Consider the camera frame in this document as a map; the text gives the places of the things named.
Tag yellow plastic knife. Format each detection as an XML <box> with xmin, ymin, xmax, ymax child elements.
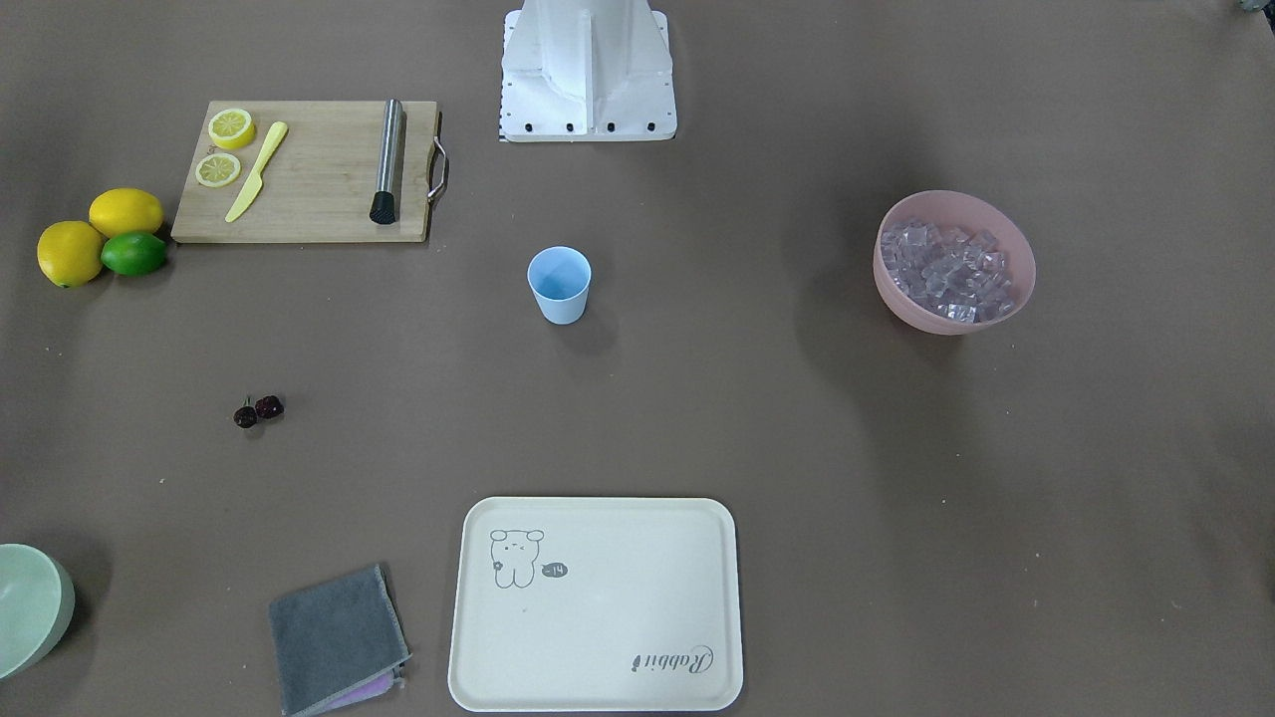
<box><xmin>224</xmin><ymin>121</ymin><xmax>289</xmax><ymax>223</ymax></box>

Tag cream rabbit serving tray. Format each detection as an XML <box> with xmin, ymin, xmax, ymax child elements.
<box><xmin>449</xmin><ymin>496</ymin><xmax>745</xmax><ymax>713</ymax></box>

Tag dark red cherry pair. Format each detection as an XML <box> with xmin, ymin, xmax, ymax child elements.
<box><xmin>232</xmin><ymin>394</ymin><xmax>284</xmax><ymax>430</ymax></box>

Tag upper lemon half slice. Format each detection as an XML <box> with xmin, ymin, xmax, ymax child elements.
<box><xmin>207</xmin><ymin>108</ymin><xmax>256</xmax><ymax>151</ymax></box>

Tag lower whole yellow lemon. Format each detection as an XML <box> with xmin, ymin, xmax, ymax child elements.
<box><xmin>37</xmin><ymin>221</ymin><xmax>106</xmax><ymax>290</ymax></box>

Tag steel muddler black tip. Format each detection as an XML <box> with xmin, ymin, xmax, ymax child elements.
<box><xmin>368</xmin><ymin>100</ymin><xmax>405</xmax><ymax>226</ymax></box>

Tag pink bowl of ice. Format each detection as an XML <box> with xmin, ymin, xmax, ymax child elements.
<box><xmin>873</xmin><ymin>190</ymin><xmax>1037</xmax><ymax>336</ymax></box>

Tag lemon half slice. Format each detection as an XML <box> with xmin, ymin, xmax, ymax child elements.
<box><xmin>193</xmin><ymin>151</ymin><xmax>242</xmax><ymax>189</ymax></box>
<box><xmin>207</xmin><ymin>108</ymin><xmax>256</xmax><ymax>151</ymax></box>

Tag mint green bowl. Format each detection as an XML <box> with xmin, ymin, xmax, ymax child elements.
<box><xmin>1</xmin><ymin>543</ymin><xmax>77</xmax><ymax>679</ymax></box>

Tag light blue plastic cup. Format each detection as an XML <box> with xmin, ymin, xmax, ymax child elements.
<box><xmin>527</xmin><ymin>246</ymin><xmax>593</xmax><ymax>327</ymax></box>

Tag green lime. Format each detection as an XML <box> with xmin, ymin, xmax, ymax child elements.
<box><xmin>99</xmin><ymin>231</ymin><xmax>168</xmax><ymax>276</ymax></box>

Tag whole yellow lemon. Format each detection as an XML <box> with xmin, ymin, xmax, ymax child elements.
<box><xmin>91</xmin><ymin>188</ymin><xmax>164</xmax><ymax>239</ymax></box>
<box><xmin>37</xmin><ymin>221</ymin><xmax>106</xmax><ymax>290</ymax></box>

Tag upper whole yellow lemon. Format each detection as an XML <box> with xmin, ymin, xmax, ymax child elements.
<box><xmin>91</xmin><ymin>188</ymin><xmax>164</xmax><ymax>239</ymax></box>

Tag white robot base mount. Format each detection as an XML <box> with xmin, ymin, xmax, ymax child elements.
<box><xmin>499</xmin><ymin>1</ymin><xmax>678</xmax><ymax>142</ymax></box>

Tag grey folded cloth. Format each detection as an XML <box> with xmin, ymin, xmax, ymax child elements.
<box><xmin>266</xmin><ymin>563</ymin><xmax>411</xmax><ymax>716</ymax></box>

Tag wooden cutting board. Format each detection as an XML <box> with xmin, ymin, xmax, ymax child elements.
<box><xmin>171</xmin><ymin>100</ymin><xmax>448</xmax><ymax>244</ymax></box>

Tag lower lemon half slice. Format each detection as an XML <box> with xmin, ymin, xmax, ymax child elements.
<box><xmin>193</xmin><ymin>151</ymin><xmax>242</xmax><ymax>189</ymax></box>

